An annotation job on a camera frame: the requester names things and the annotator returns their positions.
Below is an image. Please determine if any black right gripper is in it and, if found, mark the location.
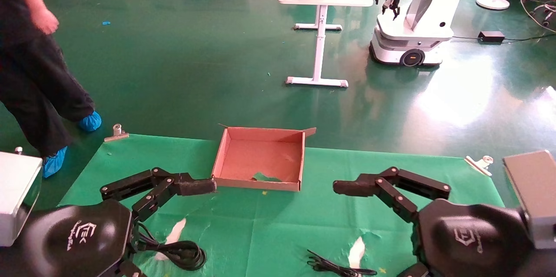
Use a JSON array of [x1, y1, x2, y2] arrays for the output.
[[333, 166, 539, 277]]

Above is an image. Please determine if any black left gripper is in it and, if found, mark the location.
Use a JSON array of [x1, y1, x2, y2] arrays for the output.
[[0, 167, 217, 277]]

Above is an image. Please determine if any black power cable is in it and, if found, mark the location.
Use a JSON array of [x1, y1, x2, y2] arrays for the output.
[[138, 223, 207, 271]]

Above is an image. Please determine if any black wired computer mouse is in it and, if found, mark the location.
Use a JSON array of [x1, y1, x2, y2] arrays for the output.
[[306, 249, 378, 277]]

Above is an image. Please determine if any open brown cardboard box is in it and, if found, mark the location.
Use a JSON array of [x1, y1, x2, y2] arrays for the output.
[[211, 123, 317, 192]]

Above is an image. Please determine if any bystander bare hand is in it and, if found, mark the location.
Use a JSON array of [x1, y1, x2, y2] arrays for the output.
[[31, 7, 60, 36]]

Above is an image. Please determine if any silver metal binder clip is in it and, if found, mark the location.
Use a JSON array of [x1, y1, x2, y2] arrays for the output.
[[103, 123, 130, 143], [463, 155, 494, 177]]

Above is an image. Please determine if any blue shoe cover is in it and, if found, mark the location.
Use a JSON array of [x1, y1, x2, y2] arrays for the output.
[[78, 111, 103, 133], [42, 145, 69, 179]]

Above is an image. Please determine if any green tablecloth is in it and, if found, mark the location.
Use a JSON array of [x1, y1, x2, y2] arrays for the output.
[[58, 133, 506, 277]]

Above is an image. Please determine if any person in black clothes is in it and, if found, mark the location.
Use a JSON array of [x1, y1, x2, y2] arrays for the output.
[[0, 0, 96, 158]]

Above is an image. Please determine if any white wheeled background robot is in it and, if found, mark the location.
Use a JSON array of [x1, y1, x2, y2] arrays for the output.
[[369, 0, 475, 68]]

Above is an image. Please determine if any black power adapter brick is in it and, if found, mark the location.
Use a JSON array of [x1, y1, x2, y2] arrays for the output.
[[477, 30, 506, 43]]

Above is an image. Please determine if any right wrist camera housing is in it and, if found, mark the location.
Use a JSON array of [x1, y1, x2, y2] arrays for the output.
[[503, 150, 556, 250]]

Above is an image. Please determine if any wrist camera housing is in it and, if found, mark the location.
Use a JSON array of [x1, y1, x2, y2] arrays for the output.
[[0, 147, 43, 247], [503, 150, 556, 250]]

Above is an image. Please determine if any left wrist camera housing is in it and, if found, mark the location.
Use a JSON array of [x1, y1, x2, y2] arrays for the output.
[[0, 147, 43, 247]]

